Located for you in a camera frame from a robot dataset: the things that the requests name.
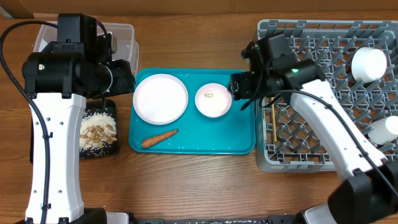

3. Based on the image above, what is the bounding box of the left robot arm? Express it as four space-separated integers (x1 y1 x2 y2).
22 14 135 223

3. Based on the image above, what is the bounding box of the wooden chopstick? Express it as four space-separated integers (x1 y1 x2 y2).
271 105 277 143

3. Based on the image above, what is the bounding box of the clear plastic bin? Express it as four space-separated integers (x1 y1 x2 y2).
33 22 139 77

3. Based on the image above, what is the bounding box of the black tray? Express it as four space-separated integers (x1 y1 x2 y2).
29 98 120 164

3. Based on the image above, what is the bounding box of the pink bowl with food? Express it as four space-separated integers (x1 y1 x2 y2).
195 83 232 118

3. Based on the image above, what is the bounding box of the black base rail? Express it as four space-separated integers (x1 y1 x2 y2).
130 215 295 224

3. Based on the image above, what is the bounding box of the orange carrot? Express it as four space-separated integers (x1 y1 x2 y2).
141 129 178 148

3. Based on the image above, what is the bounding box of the rice and food scraps pile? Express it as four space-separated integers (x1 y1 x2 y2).
80 112 118 156

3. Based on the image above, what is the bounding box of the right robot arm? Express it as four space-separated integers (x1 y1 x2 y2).
228 33 397 223

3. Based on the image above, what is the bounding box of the large white bowl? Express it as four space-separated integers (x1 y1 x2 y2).
351 47 387 83

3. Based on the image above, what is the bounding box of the white plate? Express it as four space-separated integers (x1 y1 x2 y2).
132 73 189 125

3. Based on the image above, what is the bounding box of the small white cup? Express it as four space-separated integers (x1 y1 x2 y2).
368 116 398 145

